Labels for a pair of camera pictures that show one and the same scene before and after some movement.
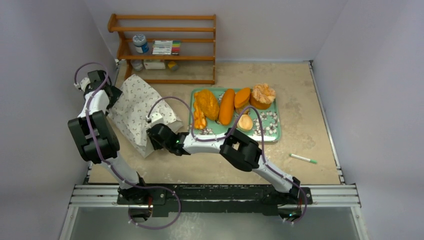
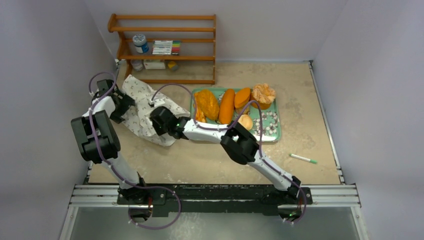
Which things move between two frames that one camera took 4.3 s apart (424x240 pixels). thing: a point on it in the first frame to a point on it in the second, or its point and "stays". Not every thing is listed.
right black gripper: [154, 136] to [158, 118]
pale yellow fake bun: [245, 122] stays
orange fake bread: [261, 96] stays
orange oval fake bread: [241, 97] stays
